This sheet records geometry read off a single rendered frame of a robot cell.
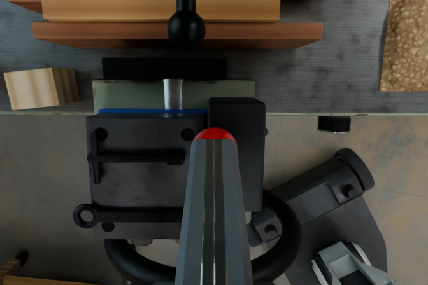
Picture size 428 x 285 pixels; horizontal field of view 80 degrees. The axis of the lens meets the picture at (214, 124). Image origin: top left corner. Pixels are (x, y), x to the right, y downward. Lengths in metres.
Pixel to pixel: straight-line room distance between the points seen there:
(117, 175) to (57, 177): 1.28
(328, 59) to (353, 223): 1.08
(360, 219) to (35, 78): 1.25
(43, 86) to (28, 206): 1.36
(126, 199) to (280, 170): 1.13
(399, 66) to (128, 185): 0.28
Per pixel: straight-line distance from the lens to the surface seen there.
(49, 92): 0.29
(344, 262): 1.15
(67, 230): 1.59
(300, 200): 1.16
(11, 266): 1.66
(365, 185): 1.24
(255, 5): 0.21
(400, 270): 1.81
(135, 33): 0.22
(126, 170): 0.20
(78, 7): 0.23
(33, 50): 0.34
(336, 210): 1.27
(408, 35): 0.33
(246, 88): 0.22
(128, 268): 0.34
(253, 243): 1.22
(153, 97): 0.23
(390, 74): 0.33
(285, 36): 0.22
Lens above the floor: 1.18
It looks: 80 degrees down
